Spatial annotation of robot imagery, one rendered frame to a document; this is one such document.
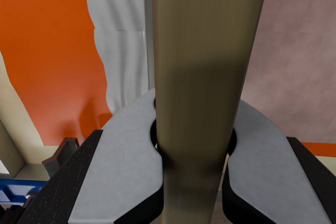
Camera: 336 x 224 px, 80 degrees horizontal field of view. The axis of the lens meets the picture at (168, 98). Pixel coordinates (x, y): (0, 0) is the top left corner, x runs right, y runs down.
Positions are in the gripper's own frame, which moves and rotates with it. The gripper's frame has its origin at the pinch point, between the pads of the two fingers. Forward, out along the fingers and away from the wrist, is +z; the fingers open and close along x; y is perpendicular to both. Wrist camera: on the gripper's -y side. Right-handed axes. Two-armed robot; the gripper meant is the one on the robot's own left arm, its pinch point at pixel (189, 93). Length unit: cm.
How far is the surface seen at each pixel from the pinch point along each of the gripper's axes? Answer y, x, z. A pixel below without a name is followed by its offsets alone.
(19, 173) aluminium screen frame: 25.1, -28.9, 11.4
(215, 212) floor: 219, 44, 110
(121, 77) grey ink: 5.8, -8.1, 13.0
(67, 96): 9.5, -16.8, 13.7
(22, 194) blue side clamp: 28.0, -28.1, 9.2
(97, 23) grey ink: -1.0, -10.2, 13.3
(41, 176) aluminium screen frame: 25.1, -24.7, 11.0
